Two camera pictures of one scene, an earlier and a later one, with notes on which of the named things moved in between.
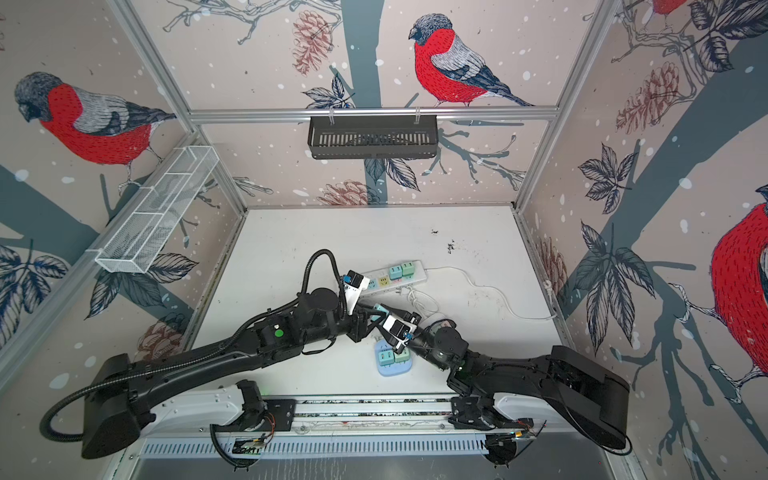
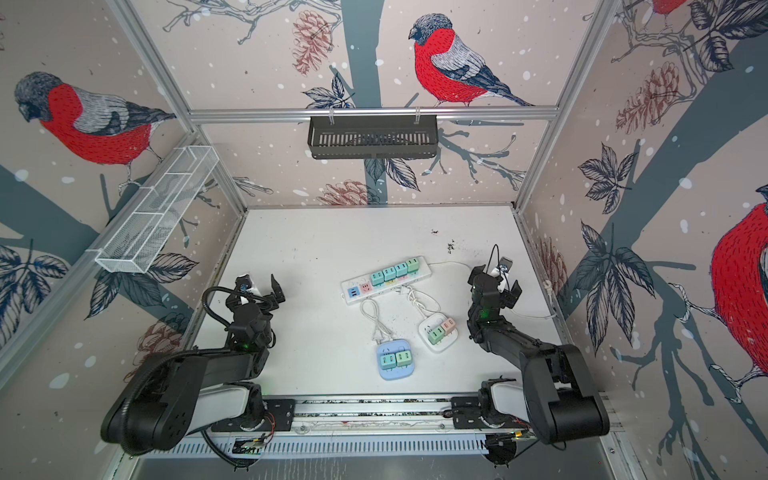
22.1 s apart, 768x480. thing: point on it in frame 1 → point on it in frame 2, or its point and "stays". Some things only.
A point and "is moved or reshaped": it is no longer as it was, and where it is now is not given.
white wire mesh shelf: (158, 209) stays
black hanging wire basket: (373, 136) stays
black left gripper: (361, 319) → (278, 295)
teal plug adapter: (380, 308) is moved or reshaped
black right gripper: (401, 349) → (510, 298)
